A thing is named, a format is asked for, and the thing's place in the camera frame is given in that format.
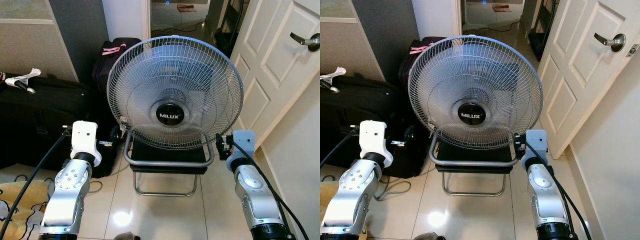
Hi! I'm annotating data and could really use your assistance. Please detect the large black luggage bag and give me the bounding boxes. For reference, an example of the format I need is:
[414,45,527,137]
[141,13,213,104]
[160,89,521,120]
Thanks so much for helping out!
[0,74,123,179]
[320,75,431,179]

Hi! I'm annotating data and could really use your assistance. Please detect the silver grille electric fan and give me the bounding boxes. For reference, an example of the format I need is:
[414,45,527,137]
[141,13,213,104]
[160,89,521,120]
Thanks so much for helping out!
[106,35,245,151]
[408,35,544,151]

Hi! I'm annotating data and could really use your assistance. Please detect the black upright suitcase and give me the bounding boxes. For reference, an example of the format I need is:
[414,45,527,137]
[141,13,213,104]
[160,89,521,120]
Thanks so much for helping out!
[398,36,453,93]
[92,37,144,98]

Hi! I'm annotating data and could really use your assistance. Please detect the white panelled door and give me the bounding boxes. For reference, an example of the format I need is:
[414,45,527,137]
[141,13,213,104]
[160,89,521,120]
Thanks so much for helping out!
[229,0,321,148]
[537,0,640,160]

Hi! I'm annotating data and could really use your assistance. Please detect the pink ribbon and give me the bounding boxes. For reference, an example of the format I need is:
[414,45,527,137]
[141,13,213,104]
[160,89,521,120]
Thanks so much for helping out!
[101,43,127,56]
[409,43,435,56]

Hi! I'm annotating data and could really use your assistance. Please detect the white luggage tag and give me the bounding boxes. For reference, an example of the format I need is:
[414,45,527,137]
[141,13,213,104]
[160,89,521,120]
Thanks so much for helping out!
[0,68,42,95]
[320,66,347,94]

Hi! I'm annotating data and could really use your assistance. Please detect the black cabinet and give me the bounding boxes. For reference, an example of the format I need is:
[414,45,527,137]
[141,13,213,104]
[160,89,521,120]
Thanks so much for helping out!
[215,0,247,57]
[528,0,558,62]

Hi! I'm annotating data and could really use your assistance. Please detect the beige framed window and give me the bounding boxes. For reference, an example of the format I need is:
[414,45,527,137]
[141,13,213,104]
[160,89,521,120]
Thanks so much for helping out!
[320,0,357,23]
[0,0,55,26]

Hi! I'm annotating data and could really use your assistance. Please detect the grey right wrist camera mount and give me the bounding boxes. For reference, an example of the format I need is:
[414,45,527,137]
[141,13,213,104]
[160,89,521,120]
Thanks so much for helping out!
[521,129,549,172]
[226,130,256,173]

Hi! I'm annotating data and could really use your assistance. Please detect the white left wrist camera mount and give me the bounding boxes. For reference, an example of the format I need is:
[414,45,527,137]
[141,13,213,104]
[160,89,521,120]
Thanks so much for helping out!
[70,120,103,167]
[359,120,394,168]

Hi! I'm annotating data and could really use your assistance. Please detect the white floor cable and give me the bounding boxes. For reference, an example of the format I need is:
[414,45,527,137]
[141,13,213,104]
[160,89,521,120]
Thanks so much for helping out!
[372,175,412,202]

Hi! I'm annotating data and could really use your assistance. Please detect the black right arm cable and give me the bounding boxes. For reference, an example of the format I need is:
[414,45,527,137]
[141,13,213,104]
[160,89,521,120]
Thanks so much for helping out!
[229,141,312,240]
[524,141,594,240]

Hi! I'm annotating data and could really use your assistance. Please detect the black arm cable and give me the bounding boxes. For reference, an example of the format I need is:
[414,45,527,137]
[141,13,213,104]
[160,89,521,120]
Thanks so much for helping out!
[524,141,594,240]
[0,129,73,240]
[320,129,362,169]
[229,141,312,240]

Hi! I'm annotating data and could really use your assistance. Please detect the black chrome frame chair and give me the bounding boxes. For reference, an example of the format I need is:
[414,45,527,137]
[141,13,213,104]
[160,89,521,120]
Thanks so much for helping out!
[429,129,523,197]
[122,127,217,198]

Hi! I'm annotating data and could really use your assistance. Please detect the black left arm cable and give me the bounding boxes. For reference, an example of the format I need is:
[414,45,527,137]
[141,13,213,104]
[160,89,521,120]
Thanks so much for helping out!
[320,129,362,169]
[0,129,73,240]

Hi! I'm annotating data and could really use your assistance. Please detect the white door frame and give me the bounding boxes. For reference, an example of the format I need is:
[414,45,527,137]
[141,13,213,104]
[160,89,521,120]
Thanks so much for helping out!
[411,0,463,40]
[101,0,152,42]

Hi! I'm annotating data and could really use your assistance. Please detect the silver door lever handle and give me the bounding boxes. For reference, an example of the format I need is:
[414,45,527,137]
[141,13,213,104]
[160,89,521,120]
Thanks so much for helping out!
[593,32,627,53]
[289,32,321,53]

